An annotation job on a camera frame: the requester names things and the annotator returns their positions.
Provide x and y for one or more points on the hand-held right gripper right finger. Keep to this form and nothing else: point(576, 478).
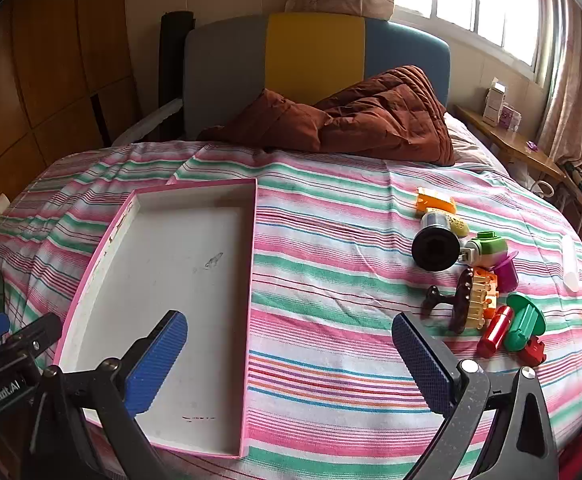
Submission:
point(421, 365)

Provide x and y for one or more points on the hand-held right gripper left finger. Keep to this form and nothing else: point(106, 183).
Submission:
point(156, 360)

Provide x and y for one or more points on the brown pumpkin toy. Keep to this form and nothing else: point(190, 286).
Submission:
point(458, 305)

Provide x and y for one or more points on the pink white cardboard tray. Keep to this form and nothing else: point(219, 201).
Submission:
point(181, 285)

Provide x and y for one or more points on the red cylinder toy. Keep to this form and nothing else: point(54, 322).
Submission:
point(495, 332)

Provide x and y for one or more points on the orange building blocks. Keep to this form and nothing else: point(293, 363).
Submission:
point(483, 300)

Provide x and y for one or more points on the green funnel toy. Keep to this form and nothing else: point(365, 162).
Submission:
point(523, 325)

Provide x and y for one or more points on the red puzzle piece toy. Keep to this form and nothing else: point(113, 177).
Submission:
point(533, 351)

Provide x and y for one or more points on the clear cylinder container black base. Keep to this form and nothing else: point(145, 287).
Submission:
point(433, 250)

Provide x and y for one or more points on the purple suction cup toy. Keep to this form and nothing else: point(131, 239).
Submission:
point(506, 272)

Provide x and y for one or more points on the green white plug night light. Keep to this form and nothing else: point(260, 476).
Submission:
point(486, 249)

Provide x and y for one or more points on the yellow perforated oval toy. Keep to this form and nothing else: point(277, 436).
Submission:
point(460, 226)

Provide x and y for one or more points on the orange yellow toy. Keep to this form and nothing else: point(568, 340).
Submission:
point(436, 204)

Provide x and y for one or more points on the white plastic tube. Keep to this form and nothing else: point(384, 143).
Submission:
point(570, 262)

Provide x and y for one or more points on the pale pillow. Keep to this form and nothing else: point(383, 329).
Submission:
point(471, 145)

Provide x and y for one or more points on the wooden bedside shelf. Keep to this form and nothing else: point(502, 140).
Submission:
point(501, 140)

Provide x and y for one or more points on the white ribbed panel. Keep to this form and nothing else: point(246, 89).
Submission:
point(146, 121)

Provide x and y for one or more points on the small purple trinket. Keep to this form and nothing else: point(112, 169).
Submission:
point(533, 146)

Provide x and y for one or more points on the brown quilt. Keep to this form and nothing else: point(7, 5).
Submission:
point(371, 120)

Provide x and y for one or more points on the purple box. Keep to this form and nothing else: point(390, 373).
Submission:
point(511, 116)

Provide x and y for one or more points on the white carton box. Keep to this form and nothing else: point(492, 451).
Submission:
point(495, 100)

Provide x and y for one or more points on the wooden wardrobe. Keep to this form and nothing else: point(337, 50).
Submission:
point(46, 60)

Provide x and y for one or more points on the long beige curtain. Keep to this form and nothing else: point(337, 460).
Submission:
point(571, 85)

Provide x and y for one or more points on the grey yellow blue headboard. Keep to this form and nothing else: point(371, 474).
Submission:
point(316, 55)

